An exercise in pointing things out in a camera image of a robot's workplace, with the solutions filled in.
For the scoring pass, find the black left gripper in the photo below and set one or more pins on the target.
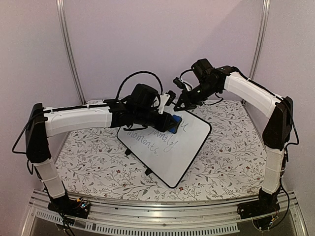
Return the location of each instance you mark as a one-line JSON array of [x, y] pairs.
[[165, 126]]

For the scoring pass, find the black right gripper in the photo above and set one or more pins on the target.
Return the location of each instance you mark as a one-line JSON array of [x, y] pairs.
[[188, 104]]

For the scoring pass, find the blue whiteboard eraser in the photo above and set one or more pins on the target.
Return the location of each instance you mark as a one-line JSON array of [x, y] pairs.
[[177, 121]]

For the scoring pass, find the white whiteboard black frame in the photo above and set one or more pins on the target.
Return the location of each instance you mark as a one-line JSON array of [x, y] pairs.
[[168, 155]]

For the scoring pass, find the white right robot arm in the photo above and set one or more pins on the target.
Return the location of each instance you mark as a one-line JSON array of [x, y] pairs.
[[278, 110]]

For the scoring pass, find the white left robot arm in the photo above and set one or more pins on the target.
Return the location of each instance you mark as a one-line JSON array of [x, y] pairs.
[[48, 126]]

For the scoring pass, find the floral patterned table mat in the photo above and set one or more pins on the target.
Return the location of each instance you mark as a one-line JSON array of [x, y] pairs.
[[230, 164]]

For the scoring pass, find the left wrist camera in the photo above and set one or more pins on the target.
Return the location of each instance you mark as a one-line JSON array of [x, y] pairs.
[[172, 96]]

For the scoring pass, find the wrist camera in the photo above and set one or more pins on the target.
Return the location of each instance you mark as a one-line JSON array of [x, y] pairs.
[[179, 83], [172, 96]]

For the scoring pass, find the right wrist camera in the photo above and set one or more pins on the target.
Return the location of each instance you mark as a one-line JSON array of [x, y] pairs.
[[179, 83]]

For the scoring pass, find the right aluminium frame post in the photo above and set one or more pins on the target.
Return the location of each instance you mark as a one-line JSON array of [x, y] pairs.
[[260, 39]]

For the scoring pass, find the aluminium frame post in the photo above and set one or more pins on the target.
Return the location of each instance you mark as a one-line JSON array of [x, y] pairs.
[[68, 50], [260, 39]]

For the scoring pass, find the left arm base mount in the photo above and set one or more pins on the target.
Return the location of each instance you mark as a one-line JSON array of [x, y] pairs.
[[64, 205]]

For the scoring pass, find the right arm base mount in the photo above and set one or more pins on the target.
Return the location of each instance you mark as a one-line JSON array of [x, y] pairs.
[[265, 204]]

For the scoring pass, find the left aluminium frame post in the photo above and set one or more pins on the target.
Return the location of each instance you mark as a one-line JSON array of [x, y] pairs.
[[68, 50]]

